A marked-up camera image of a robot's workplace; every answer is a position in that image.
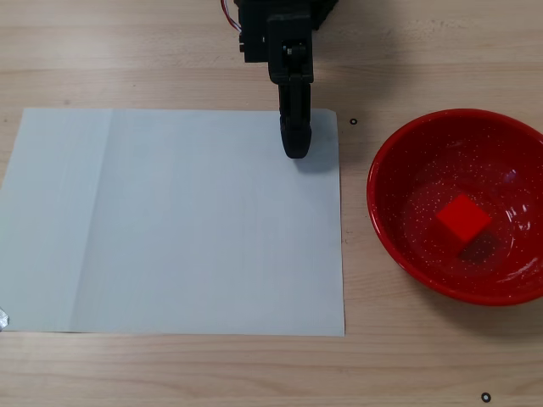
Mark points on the grey tape piece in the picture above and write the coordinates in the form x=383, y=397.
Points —
x=3, y=318

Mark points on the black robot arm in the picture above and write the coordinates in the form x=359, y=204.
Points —
x=324, y=12

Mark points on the red cube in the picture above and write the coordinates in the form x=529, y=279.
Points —
x=462, y=218

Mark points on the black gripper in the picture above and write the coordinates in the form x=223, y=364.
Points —
x=292, y=69

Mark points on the red speckled bowl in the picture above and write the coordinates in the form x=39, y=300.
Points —
x=407, y=191

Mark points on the white paper sheet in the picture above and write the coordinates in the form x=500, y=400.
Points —
x=169, y=233

